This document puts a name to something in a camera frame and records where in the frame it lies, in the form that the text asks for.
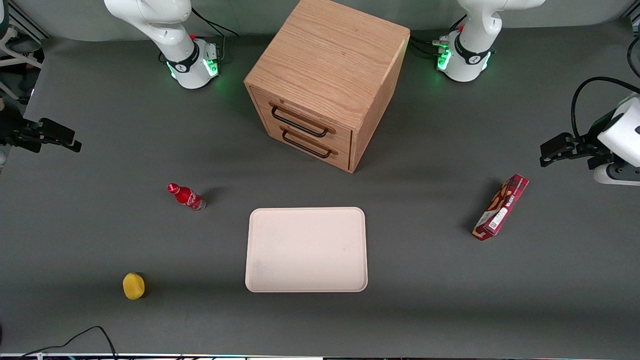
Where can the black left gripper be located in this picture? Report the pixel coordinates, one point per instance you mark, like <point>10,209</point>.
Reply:
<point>591,141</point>

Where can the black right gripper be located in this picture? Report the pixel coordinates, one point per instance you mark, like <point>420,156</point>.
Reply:
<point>15,131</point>

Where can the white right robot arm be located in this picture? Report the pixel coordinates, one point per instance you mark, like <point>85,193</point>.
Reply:
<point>180,55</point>

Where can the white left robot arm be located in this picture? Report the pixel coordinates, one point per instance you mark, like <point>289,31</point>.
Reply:
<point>470,55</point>

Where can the wooden two-drawer cabinet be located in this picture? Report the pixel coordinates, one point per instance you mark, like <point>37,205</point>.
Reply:
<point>330,55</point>

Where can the red snack box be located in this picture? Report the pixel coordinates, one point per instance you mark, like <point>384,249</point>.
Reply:
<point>501,207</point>

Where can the red soda bottle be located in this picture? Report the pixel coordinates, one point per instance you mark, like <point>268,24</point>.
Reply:
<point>187,196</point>

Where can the yellow round sponge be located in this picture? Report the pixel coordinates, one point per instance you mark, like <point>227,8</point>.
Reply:
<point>133,286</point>

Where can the cream rectangular plastic tray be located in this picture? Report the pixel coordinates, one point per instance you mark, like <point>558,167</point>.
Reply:
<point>306,250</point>

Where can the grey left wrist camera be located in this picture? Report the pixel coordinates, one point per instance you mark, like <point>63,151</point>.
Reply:
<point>617,175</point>

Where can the white chair frame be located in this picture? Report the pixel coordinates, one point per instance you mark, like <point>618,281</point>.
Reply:
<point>22,59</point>

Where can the aluminium frame profile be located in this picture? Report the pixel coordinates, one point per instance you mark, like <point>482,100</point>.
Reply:
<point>30,20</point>

